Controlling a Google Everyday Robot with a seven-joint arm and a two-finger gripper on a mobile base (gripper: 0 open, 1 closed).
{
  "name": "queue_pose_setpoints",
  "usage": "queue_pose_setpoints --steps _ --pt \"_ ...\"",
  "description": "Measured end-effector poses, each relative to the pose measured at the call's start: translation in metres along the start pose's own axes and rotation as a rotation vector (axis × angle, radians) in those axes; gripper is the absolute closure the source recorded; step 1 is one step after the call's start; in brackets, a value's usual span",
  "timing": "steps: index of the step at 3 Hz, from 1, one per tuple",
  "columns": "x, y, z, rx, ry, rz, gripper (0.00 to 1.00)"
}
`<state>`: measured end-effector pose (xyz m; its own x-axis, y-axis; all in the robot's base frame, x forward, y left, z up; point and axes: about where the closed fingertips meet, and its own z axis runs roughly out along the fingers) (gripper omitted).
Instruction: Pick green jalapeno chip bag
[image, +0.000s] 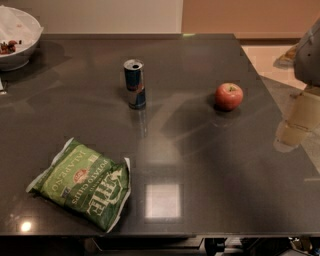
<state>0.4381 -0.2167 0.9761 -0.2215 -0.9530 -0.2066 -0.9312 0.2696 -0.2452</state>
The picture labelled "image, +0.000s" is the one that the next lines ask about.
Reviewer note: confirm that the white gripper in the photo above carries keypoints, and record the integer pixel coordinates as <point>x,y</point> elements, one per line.
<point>309,61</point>

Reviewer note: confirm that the red apple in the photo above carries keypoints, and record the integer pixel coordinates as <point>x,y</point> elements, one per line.
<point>228,96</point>

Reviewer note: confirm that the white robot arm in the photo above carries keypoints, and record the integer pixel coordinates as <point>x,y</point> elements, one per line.
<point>306,63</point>

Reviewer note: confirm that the blue silver energy drink can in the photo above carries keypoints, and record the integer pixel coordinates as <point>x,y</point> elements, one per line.
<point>134,79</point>

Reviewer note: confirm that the white bowl with food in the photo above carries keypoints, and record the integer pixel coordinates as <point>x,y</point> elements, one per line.
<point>19,35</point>

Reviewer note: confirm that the green jalapeno chip bag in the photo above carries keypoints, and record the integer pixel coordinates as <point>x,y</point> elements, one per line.
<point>86,182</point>

